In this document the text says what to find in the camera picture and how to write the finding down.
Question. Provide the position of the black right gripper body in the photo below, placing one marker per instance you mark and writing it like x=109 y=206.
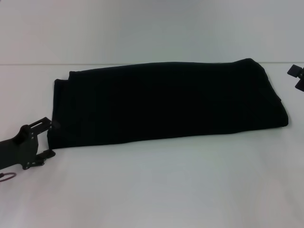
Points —
x=301 y=82

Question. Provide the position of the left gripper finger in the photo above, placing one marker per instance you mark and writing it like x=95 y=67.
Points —
x=46 y=156
x=44 y=123

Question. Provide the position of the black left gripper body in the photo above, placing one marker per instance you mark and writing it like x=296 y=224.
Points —
x=19 y=149

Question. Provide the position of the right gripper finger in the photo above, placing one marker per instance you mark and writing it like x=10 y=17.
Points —
x=294 y=70

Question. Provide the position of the black FREE print t-shirt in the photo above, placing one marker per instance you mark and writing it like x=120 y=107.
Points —
x=166 y=104

